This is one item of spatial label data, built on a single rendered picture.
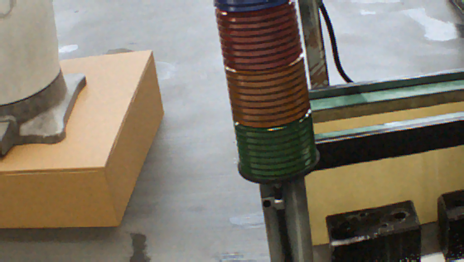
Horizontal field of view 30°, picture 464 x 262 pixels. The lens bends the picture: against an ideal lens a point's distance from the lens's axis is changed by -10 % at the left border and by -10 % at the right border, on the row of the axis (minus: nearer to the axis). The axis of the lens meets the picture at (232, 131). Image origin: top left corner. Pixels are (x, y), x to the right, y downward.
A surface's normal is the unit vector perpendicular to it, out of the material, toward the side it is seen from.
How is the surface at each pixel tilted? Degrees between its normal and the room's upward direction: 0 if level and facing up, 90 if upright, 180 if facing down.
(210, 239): 0
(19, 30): 90
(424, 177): 90
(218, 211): 0
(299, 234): 90
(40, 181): 90
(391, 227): 0
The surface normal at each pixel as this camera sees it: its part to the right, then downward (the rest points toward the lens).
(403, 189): 0.02, 0.43
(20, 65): 0.49, 0.40
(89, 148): -0.13, -0.87
